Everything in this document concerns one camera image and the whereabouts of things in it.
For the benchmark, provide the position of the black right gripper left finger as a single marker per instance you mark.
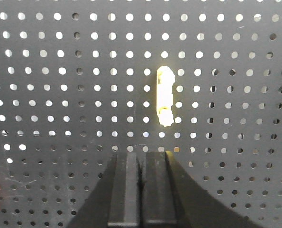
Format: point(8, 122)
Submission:
point(115, 201)

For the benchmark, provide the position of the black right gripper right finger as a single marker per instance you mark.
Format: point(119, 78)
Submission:
point(172, 199)

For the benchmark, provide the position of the black perforated pegboard panel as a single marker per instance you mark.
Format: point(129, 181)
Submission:
point(78, 84)

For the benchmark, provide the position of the yellow toggle switch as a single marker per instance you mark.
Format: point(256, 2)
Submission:
point(164, 97)

